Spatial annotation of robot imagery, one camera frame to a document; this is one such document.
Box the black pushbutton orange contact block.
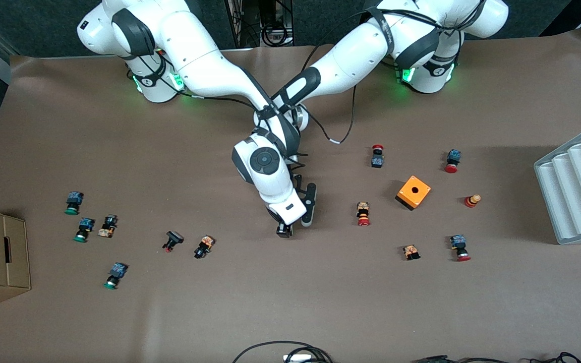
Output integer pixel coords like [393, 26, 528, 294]
[194, 235, 215, 260]

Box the red pushbutton blue contact block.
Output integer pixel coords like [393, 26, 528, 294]
[450, 234, 472, 262]
[444, 149, 461, 174]

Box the green pushbutton blue contact block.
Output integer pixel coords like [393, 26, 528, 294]
[73, 218, 95, 243]
[65, 192, 84, 216]
[103, 262, 129, 290]

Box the grey ribbed tray rack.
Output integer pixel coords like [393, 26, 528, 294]
[533, 119, 581, 246]

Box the black selector switch red tip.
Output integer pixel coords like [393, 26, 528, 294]
[162, 230, 185, 253]

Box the black looped hub cable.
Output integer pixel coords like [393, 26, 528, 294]
[232, 341, 332, 363]

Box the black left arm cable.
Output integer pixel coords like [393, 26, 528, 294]
[301, 13, 358, 145]

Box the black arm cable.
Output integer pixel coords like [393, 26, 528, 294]
[301, 13, 358, 145]
[134, 48, 271, 119]

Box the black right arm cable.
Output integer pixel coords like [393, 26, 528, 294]
[134, 48, 271, 119]

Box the orange button enclosure box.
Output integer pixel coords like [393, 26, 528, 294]
[395, 175, 432, 211]

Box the black switch orange contact block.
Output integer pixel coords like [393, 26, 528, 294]
[97, 214, 118, 238]

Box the aluminium frame rack with cables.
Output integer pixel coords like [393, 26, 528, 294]
[222, 0, 296, 48]

